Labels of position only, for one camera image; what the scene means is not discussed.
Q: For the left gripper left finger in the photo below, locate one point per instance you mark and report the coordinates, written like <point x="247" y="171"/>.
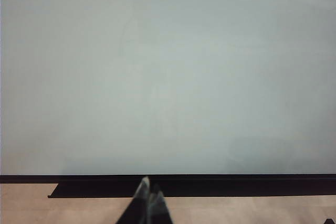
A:
<point x="137" y="205"/>

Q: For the black whiteboard pen tray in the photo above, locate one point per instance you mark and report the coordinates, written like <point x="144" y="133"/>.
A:
<point x="210" y="190"/>

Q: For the black pointed object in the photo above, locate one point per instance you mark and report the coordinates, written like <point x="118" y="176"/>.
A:
<point x="330" y="221"/>

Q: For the white whiteboard with black frame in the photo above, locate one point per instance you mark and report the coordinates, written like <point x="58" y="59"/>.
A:
<point x="157" y="77"/>

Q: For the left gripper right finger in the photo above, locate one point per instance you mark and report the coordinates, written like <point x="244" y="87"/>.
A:
<point x="158" y="208"/>

